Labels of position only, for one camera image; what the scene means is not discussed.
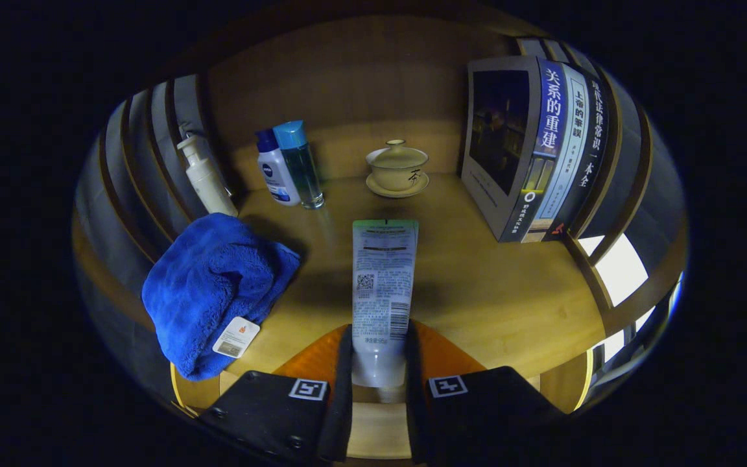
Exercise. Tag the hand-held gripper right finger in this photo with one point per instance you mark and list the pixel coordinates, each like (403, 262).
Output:
(412, 389)

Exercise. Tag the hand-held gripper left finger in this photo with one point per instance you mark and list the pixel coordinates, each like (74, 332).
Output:
(346, 389)

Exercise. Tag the white cosmetic tube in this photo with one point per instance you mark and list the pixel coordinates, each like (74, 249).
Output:
(383, 279)

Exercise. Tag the wooden countertop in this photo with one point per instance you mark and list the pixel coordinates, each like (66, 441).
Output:
(477, 292)

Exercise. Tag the wooden cabinet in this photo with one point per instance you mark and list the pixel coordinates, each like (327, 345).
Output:
(347, 78)

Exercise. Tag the blue towel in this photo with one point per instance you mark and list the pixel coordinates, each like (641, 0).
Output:
(211, 285)

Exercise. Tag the beige saucer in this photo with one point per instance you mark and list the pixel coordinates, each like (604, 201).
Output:
(380, 190)

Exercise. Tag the beige lidded teacup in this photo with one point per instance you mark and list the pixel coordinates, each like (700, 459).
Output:
(396, 170)

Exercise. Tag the teal clear bottle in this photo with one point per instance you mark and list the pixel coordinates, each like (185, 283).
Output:
(302, 172)

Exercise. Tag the white bottle with blue cap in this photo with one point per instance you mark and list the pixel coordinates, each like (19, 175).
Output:
(275, 178)

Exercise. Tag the white pump bottle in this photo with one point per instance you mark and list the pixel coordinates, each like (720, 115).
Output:
(208, 185)

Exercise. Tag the book with blue spine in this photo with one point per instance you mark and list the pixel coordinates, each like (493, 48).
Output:
(497, 130)

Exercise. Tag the book with pale spine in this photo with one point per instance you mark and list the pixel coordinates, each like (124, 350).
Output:
(571, 149)

